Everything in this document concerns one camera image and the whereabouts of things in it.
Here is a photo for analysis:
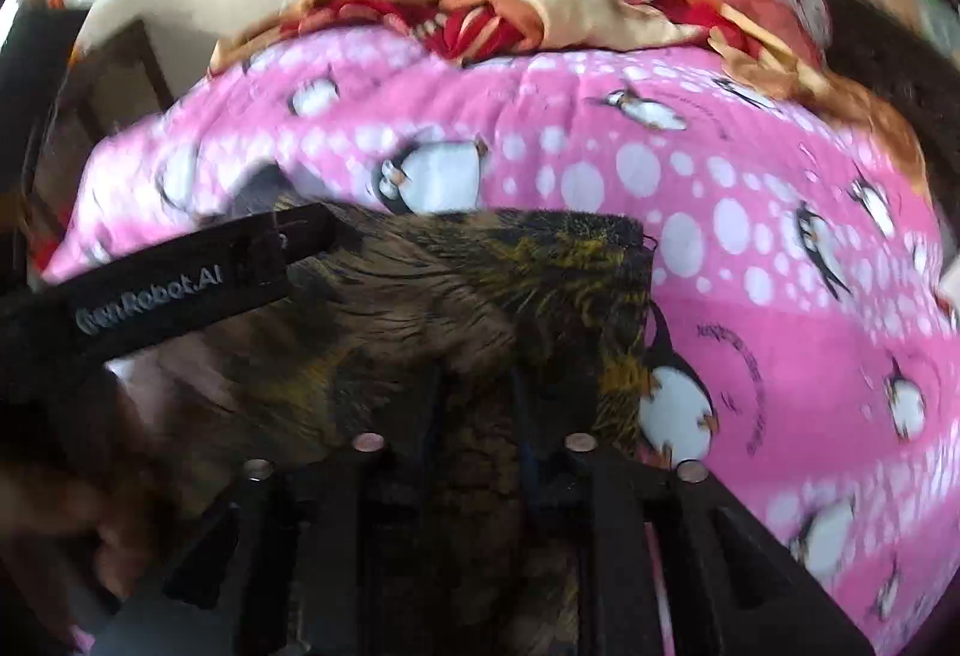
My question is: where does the dark floral patterned garment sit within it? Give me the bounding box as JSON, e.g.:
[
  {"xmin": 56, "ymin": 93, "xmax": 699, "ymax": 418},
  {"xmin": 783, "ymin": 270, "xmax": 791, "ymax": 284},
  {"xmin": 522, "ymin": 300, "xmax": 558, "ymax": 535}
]
[{"xmin": 132, "ymin": 168, "xmax": 651, "ymax": 654}]

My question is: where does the dark carved headboard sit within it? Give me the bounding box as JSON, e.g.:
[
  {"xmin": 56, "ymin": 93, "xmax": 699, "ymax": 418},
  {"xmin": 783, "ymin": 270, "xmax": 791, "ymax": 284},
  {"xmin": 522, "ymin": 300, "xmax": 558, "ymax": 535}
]
[{"xmin": 823, "ymin": 0, "xmax": 960, "ymax": 181}]

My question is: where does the red and gold quilt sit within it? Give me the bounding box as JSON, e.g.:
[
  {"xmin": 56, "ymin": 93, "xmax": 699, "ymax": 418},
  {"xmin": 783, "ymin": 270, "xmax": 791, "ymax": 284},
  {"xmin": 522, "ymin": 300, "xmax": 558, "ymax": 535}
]
[{"xmin": 208, "ymin": 0, "xmax": 929, "ymax": 196}]

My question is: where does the dark wooden cabinet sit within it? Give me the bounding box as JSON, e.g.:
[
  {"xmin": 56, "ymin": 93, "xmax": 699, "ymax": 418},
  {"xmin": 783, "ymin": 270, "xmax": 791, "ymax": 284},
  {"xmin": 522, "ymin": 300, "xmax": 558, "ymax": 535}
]
[{"xmin": 23, "ymin": 17, "xmax": 174, "ymax": 241}]

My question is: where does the left hand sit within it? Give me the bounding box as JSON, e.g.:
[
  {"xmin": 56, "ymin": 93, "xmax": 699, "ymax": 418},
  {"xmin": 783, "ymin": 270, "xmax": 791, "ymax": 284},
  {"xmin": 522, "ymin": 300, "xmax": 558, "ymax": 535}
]
[{"xmin": 0, "ymin": 354, "xmax": 249, "ymax": 598}]

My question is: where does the pink penguin blanket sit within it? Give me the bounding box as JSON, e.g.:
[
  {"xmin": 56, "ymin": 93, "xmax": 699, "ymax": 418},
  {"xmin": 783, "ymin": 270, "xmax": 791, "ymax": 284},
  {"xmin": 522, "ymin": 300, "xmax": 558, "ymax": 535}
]
[{"xmin": 46, "ymin": 27, "xmax": 958, "ymax": 654}]

